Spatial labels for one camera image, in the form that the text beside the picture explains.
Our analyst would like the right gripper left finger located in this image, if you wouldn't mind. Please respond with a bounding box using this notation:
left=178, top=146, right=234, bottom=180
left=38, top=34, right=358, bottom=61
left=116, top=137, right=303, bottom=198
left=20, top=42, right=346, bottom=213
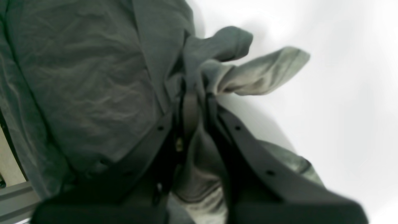
left=31, top=90, right=203, bottom=224

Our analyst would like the dark grey t-shirt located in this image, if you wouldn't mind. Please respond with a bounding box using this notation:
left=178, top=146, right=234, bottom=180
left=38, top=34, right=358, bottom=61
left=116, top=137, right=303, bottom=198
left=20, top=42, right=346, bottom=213
left=0, top=0, right=325, bottom=224

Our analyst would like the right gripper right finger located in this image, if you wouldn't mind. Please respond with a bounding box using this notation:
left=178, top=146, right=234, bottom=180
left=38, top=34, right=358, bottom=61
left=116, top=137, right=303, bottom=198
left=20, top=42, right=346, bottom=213
left=205, top=94, right=368, bottom=224

